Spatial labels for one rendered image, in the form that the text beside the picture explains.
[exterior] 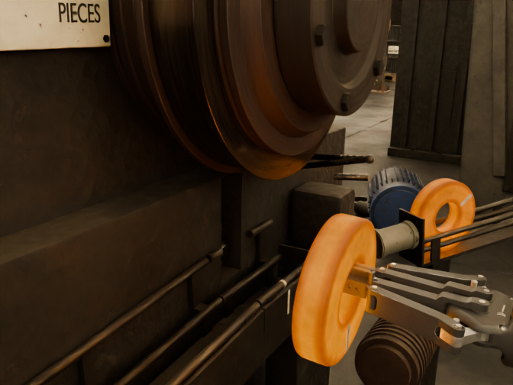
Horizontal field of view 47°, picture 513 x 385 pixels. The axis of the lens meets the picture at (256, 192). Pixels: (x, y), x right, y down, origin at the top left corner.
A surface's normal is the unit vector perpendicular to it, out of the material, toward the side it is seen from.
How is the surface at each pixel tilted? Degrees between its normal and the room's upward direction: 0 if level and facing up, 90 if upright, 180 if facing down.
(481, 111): 90
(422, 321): 89
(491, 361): 0
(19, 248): 0
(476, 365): 0
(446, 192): 90
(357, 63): 90
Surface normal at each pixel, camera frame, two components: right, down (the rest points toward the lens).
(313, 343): -0.48, 0.51
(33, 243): 0.02, -0.96
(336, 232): -0.11, -0.80
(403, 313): -0.68, 0.18
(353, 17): 0.87, 0.16
